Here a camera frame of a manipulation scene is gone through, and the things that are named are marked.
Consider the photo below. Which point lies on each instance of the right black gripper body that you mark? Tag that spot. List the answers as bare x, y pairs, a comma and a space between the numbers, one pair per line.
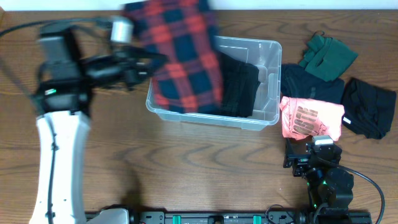
302, 162

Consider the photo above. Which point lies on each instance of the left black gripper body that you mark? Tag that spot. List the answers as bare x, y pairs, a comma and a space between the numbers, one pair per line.
118, 75

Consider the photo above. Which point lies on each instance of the clear plastic storage bin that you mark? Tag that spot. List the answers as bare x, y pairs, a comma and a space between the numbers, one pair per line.
266, 55

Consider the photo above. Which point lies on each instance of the green folded garment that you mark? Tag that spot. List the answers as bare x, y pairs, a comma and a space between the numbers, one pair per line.
326, 57

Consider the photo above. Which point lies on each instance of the red navy plaid shirt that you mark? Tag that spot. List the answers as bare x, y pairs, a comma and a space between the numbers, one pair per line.
184, 31

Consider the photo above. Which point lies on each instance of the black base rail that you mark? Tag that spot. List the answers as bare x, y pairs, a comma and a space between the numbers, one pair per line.
273, 216

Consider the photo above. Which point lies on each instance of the black folded garment right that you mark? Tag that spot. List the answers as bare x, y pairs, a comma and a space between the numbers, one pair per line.
369, 109

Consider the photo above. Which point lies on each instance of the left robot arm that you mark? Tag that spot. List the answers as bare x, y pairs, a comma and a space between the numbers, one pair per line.
64, 119

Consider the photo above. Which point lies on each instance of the black pants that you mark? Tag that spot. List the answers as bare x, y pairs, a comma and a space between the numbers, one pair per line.
240, 84

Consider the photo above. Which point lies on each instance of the dark navy folded shirt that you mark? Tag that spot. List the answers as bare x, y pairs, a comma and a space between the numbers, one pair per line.
297, 83

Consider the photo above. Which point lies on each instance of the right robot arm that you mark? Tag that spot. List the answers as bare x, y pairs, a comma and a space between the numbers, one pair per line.
328, 185

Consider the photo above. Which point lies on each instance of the pink printed t-shirt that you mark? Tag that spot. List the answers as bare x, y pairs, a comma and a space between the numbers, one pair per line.
308, 117

